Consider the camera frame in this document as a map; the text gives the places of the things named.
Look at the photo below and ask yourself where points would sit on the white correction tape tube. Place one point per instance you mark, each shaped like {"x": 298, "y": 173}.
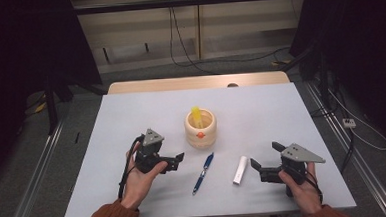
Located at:
{"x": 240, "y": 170}

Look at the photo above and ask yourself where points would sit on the beige wooden cabinet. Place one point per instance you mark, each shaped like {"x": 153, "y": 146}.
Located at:
{"x": 243, "y": 25}

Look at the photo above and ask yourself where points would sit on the wooden table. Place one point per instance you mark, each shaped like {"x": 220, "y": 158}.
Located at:
{"x": 179, "y": 83}

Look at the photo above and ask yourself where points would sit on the person's right hand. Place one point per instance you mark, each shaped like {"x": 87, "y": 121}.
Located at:
{"x": 304, "y": 196}

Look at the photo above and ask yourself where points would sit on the yellow highlighter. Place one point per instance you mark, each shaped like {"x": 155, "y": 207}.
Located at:
{"x": 197, "y": 115}

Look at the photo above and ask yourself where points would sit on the black curtain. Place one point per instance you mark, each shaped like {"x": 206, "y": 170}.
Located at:
{"x": 371, "y": 45}
{"x": 18, "y": 64}

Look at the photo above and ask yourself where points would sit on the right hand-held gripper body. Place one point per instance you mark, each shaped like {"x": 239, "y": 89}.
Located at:
{"x": 295, "y": 156}

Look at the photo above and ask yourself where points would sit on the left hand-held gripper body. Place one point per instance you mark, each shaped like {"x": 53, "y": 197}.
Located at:
{"x": 148, "y": 157}

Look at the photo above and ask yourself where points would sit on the white power strip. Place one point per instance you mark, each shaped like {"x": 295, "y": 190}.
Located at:
{"x": 349, "y": 123}

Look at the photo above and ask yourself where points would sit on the person's left hand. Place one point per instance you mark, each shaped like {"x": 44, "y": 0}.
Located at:
{"x": 138, "y": 186}

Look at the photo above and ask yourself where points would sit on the blue pen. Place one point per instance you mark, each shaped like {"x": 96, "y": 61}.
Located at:
{"x": 202, "y": 174}

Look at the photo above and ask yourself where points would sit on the cream ribbed pen holder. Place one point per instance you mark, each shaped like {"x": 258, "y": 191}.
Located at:
{"x": 201, "y": 139}

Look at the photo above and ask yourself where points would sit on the metal floor rail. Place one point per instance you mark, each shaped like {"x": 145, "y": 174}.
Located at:
{"x": 361, "y": 166}
{"x": 35, "y": 187}

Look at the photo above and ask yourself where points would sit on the black horizontal bar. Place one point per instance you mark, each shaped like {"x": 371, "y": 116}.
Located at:
{"x": 188, "y": 2}

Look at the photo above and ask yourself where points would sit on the white table board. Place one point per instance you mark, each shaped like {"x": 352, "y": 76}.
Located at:
{"x": 248, "y": 119}

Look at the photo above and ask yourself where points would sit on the black metal stand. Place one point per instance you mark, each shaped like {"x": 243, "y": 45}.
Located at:
{"x": 51, "y": 109}

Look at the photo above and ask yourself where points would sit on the yellow tape piece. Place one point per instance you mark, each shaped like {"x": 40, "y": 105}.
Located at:
{"x": 280, "y": 63}
{"x": 40, "y": 107}

